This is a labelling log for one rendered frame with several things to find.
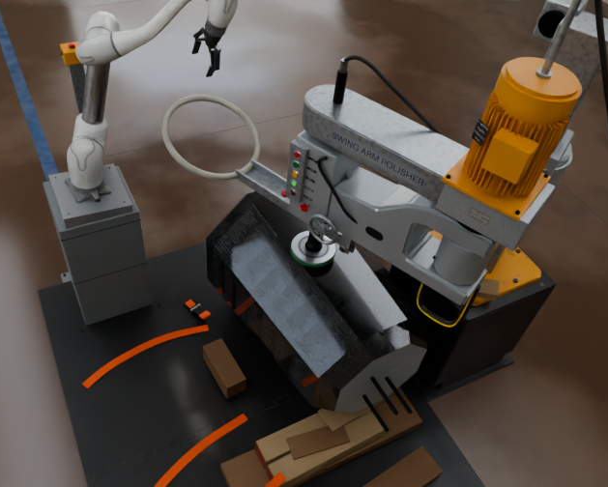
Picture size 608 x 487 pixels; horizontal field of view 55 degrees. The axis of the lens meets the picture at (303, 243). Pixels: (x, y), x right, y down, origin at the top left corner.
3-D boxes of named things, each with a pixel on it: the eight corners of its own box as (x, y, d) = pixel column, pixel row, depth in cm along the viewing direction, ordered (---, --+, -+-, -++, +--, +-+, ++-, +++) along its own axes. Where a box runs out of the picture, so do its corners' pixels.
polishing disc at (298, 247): (309, 271, 270) (309, 270, 270) (282, 243, 281) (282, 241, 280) (343, 253, 281) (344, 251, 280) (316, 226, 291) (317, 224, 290)
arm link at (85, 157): (67, 188, 286) (61, 155, 270) (72, 164, 298) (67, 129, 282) (101, 190, 290) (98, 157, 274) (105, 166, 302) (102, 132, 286)
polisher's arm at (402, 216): (476, 295, 246) (518, 212, 210) (450, 329, 232) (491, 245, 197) (334, 212, 272) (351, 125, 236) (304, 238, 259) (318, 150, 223)
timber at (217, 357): (202, 358, 333) (202, 346, 325) (221, 349, 338) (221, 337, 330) (226, 399, 317) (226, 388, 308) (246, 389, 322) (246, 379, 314)
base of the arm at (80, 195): (80, 209, 287) (78, 200, 283) (63, 181, 297) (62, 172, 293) (115, 197, 296) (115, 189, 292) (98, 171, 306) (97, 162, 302)
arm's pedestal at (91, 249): (79, 336, 336) (49, 242, 278) (60, 274, 365) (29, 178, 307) (163, 308, 356) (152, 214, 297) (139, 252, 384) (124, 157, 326)
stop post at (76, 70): (109, 172, 434) (84, 36, 356) (117, 188, 423) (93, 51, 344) (82, 178, 427) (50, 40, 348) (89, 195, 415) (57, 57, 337)
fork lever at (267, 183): (371, 234, 264) (373, 226, 261) (347, 257, 253) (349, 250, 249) (256, 162, 288) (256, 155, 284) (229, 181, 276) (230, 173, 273)
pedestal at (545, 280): (449, 284, 392) (485, 205, 339) (513, 362, 355) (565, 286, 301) (366, 315, 368) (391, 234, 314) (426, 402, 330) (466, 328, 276)
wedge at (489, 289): (496, 286, 291) (499, 280, 287) (495, 301, 284) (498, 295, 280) (456, 275, 293) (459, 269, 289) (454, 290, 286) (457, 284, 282)
